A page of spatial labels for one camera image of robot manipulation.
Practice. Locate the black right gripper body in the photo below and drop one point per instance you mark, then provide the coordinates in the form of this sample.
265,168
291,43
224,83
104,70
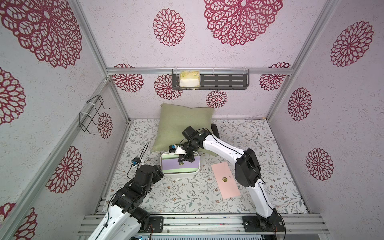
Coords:
187,152

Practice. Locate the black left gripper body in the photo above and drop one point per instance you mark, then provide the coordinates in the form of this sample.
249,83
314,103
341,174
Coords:
157,176

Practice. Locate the light green envelope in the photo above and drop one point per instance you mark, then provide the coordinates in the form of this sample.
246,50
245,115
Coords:
175,156

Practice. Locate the lilac envelope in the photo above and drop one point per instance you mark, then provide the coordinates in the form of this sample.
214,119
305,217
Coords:
172,165

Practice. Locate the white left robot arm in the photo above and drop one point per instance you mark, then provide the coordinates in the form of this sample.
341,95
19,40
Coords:
125,218

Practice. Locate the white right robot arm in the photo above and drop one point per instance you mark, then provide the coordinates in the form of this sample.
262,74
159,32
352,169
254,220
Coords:
247,171

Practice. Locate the white plastic storage box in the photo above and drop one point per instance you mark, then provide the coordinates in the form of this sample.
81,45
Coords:
180,175

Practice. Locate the small black cylinder object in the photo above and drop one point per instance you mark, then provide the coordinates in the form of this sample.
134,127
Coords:
215,131

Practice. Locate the green square pillow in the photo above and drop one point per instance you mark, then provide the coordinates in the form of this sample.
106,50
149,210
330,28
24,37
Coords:
175,119

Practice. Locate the pink envelope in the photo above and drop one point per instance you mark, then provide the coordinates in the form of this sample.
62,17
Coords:
225,180

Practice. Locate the yellow white sponge block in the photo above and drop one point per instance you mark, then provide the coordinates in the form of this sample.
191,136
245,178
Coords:
190,79

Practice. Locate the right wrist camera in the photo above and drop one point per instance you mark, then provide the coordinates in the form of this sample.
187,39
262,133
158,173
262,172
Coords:
176,150

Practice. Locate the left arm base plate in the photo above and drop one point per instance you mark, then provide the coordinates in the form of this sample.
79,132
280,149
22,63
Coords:
152,225

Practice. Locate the aluminium front rail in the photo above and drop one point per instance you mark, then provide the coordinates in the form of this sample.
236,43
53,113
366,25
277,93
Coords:
179,224

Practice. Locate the black wall shelf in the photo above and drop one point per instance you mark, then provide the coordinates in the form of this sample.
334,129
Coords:
216,81

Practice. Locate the black wire wall rack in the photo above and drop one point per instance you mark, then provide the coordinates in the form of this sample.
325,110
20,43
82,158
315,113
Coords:
87,118

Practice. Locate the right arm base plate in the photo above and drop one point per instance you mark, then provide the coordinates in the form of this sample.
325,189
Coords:
256,223

